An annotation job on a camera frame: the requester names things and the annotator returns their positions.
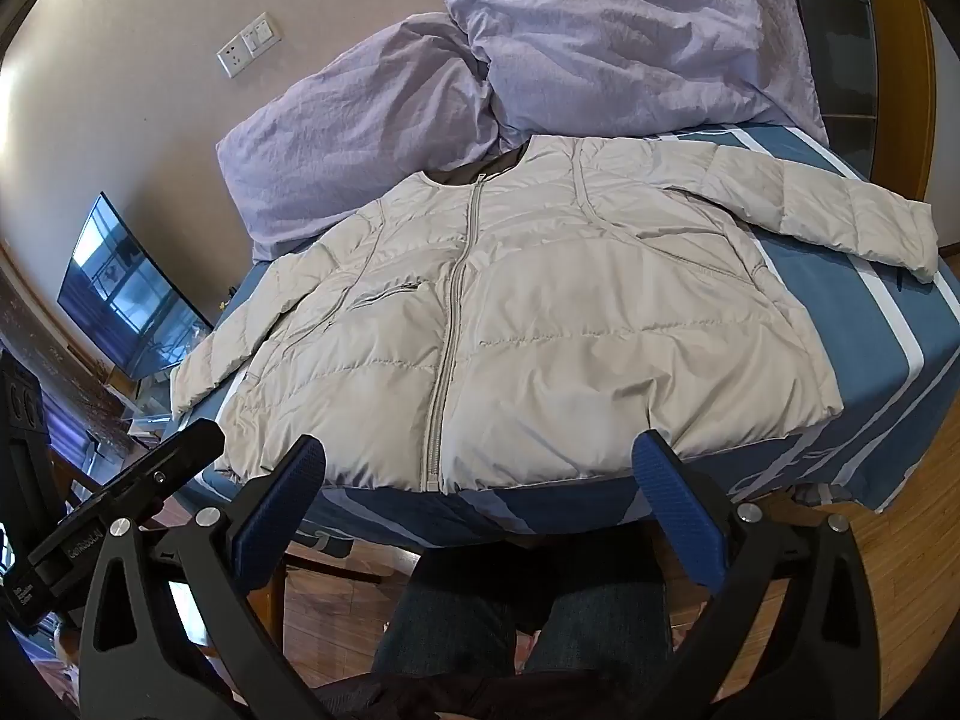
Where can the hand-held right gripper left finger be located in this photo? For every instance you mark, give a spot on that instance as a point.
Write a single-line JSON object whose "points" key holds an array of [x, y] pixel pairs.
{"points": [[279, 499]]}

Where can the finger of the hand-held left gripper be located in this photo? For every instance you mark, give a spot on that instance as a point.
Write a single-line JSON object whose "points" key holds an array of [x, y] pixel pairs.
{"points": [[161, 469]]}

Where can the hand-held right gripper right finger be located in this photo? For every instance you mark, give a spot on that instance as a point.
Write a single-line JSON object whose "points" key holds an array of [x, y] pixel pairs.
{"points": [[673, 504]]}

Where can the beige puffer jacket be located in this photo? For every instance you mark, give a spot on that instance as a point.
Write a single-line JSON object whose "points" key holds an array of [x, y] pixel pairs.
{"points": [[540, 315]]}

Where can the glass television stand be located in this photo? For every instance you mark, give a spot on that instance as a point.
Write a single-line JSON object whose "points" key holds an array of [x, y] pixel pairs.
{"points": [[146, 405]]}

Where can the person's right leg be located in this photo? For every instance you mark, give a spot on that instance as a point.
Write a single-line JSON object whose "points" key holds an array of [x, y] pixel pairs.
{"points": [[600, 626]]}

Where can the person's leg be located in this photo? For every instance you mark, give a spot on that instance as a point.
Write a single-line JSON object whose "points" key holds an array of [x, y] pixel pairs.
{"points": [[442, 630], [600, 626]]}

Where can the flat screen television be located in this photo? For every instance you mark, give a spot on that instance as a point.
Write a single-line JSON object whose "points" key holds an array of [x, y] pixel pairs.
{"points": [[127, 292]]}

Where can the person's left leg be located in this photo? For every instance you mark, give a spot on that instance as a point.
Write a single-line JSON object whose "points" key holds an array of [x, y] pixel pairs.
{"points": [[442, 630]]}

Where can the large lavender pillow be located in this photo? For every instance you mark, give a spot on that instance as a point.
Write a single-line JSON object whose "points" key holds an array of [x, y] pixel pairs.
{"points": [[615, 45]]}

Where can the white wall switch plate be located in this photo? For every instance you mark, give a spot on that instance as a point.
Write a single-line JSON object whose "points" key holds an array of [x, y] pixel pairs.
{"points": [[259, 33]]}

